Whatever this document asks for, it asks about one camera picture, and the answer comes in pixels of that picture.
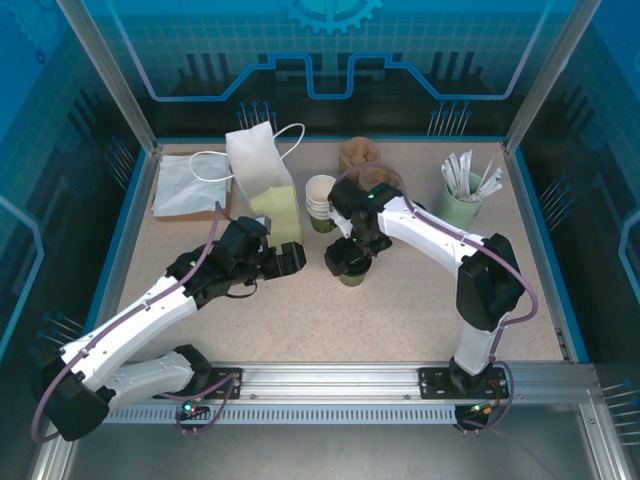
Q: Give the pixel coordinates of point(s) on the green coffee cup black lid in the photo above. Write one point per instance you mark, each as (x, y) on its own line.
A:
(356, 280)

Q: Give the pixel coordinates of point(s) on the stack of paper cups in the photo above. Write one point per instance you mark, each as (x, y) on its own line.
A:
(320, 190)

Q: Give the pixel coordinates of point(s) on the white and green paper bag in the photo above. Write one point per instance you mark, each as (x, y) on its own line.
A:
(260, 165)

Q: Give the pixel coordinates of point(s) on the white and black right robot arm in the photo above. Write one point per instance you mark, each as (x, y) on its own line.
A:
(430, 235)

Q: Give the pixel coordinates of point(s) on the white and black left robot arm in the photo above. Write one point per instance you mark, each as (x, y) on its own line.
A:
(100, 360)

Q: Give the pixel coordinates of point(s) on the stack of white napkins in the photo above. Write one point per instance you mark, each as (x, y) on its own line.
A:
(180, 190)

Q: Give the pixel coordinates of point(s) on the white wrapped stir stick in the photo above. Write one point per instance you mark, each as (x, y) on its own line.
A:
(446, 172)
(466, 162)
(454, 167)
(496, 180)
(487, 172)

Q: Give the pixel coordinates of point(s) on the mint green holder cup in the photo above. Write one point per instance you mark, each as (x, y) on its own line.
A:
(462, 215)

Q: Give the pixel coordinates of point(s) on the power connector with LED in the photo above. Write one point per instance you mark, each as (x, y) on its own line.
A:
(192, 407)
(480, 409)

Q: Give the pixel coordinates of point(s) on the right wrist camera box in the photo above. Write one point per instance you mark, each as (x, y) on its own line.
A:
(342, 222)

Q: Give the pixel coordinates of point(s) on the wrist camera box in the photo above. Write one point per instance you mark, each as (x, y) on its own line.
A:
(264, 224)
(342, 222)

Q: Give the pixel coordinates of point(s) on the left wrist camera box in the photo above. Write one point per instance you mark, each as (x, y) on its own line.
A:
(264, 224)

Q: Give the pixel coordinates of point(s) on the aluminium mounting rail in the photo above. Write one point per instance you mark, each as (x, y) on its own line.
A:
(330, 380)

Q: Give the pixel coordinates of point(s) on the aluminium frame post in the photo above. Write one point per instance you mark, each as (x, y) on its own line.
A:
(542, 85)
(120, 85)

